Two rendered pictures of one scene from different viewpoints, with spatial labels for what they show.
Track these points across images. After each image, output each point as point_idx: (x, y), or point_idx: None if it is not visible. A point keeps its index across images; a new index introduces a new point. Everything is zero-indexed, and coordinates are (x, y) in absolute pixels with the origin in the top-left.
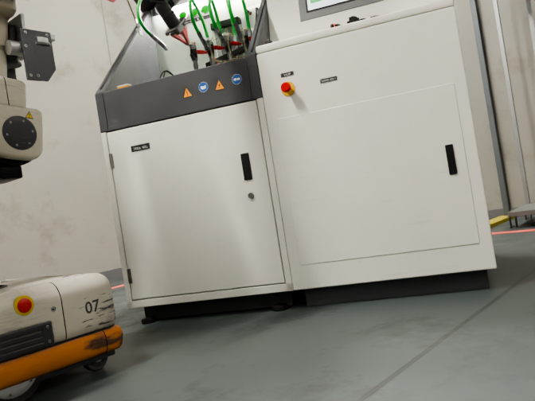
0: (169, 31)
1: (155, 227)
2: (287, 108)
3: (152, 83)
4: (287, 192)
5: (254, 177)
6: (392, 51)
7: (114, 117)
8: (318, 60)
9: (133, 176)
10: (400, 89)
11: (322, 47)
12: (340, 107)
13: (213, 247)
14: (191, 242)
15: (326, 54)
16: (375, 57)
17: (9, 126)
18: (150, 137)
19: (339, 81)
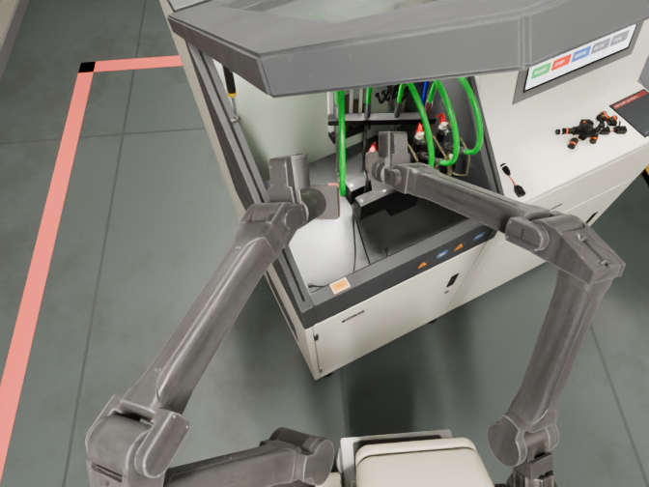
0: (381, 188)
1: (352, 342)
2: None
3: (384, 274)
4: (474, 277)
5: (454, 282)
6: (614, 173)
7: (325, 314)
8: (558, 197)
9: (339, 332)
10: (597, 194)
11: (569, 187)
12: None
13: (401, 325)
14: (383, 331)
15: (568, 191)
16: (600, 181)
17: None
18: (367, 305)
19: (561, 205)
